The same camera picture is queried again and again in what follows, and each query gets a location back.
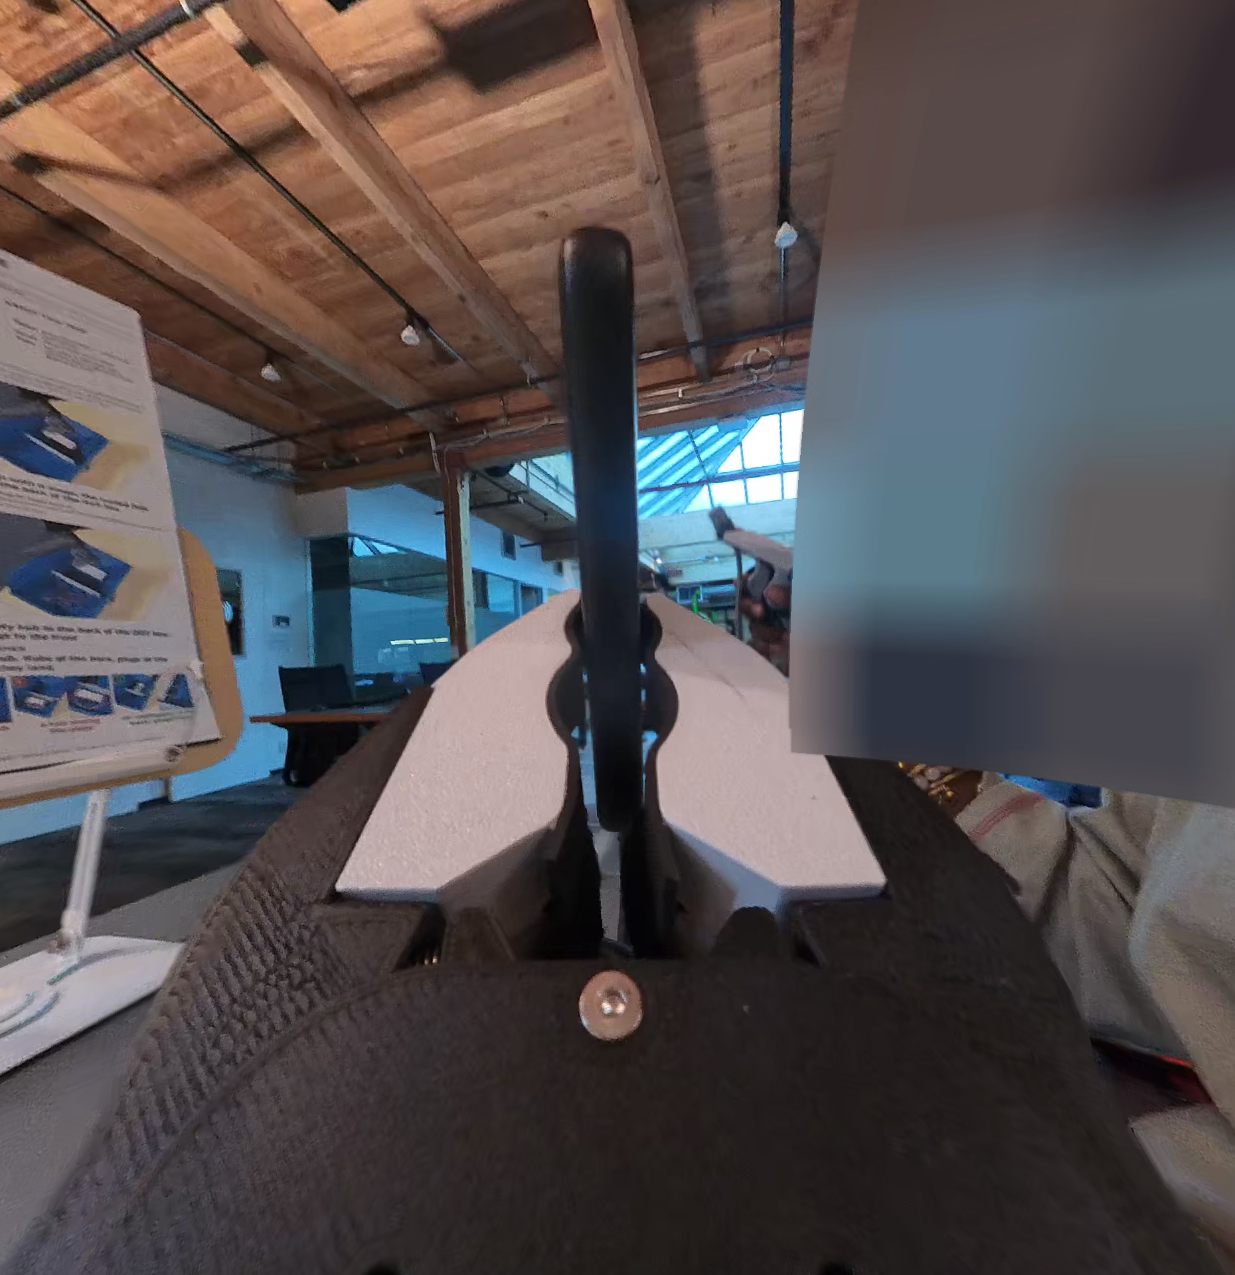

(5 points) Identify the wooden office desk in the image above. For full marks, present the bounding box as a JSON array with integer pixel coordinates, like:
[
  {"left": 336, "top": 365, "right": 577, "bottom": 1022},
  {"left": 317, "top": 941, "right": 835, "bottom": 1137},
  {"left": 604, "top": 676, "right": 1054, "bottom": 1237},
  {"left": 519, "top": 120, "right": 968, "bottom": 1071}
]
[{"left": 248, "top": 705, "right": 394, "bottom": 789}]

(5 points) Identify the instruction sheet on board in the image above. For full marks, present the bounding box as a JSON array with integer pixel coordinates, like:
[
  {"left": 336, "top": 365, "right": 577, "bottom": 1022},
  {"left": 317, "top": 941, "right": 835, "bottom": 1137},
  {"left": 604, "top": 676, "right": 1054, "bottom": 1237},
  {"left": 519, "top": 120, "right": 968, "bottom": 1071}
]
[{"left": 0, "top": 239, "right": 245, "bottom": 1088}]

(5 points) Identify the slim black usb hub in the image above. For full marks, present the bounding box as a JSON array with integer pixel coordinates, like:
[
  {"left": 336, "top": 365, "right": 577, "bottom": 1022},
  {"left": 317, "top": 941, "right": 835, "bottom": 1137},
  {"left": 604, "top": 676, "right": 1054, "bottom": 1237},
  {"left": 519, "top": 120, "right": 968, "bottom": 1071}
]
[{"left": 559, "top": 227, "right": 645, "bottom": 834}]

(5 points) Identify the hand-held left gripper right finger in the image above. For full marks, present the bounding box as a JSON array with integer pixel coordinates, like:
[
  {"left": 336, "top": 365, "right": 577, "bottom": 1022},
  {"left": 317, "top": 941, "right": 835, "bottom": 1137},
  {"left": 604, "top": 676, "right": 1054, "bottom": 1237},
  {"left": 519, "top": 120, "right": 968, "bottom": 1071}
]
[{"left": 621, "top": 591, "right": 885, "bottom": 952}]

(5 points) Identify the black office chair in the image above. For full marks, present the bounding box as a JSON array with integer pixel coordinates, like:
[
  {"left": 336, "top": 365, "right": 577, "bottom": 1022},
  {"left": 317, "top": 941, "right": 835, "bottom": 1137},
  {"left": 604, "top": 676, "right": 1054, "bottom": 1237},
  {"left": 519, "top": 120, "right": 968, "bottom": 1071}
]
[{"left": 278, "top": 666, "right": 354, "bottom": 711}]

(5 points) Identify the wooden post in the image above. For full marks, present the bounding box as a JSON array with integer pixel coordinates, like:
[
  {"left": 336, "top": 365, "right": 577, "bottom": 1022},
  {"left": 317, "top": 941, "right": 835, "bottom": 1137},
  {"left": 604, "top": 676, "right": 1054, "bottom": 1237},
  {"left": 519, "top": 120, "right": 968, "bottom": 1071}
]
[{"left": 439, "top": 448, "right": 476, "bottom": 654}]

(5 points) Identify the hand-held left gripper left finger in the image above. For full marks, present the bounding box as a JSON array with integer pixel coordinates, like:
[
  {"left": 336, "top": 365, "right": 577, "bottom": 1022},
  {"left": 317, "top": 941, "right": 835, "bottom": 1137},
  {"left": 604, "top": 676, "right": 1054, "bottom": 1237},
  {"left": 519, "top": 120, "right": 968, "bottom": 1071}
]
[{"left": 334, "top": 590, "right": 604, "bottom": 952}]

